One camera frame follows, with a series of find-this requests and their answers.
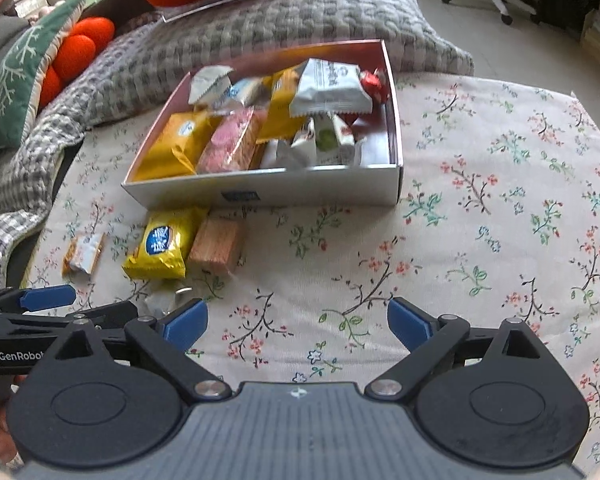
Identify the floral tablecloth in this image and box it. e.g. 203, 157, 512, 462
20, 72, 600, 476

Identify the small orange white packet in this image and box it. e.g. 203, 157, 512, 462
61, 232, 106, 276

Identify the yellow snack packet blue label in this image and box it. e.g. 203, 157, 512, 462
122, 207, 208, 281
130, 111, 221, 181

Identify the green pillow white branch print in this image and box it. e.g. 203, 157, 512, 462
0, 0, 90, 155

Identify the person's left hand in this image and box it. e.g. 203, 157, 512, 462
0, 374, 30, 466

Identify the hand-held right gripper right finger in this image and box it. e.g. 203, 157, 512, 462
365, 296, 566, 402

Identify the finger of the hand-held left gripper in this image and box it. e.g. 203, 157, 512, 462
0, 285, 77, 312
0, 301, 139, 335

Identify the small orange pumpkin cushion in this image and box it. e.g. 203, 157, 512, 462
37, 16, 116, 111

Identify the red candy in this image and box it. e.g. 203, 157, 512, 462
358, 67, 388, 106

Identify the large white snack packet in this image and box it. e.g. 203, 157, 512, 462
289, 58, 373, 118

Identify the plain white snack packet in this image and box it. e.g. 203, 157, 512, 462
252, 137, 306, 170

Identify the white triangular snack packet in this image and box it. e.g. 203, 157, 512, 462
187, 65, 235, 107

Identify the pink cardboard box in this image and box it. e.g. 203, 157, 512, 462
121, 39, 405, 207

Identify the clear candy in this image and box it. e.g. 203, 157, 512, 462
140, 285, 193, 316

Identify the pink wafer packet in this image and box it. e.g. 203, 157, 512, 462
196, 107, 268, 173

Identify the white blue snack packet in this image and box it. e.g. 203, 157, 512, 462
220, 77, 266, 110

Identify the orange wafer packet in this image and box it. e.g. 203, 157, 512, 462
187, 215, 248, 275

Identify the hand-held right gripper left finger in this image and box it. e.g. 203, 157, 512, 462
35, 298, 231, 403

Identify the large yellow snack packet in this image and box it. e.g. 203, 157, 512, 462
256, 66, 303, 143

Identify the white nut-print snack packet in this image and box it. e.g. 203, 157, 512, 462
290, 112, 356, 167

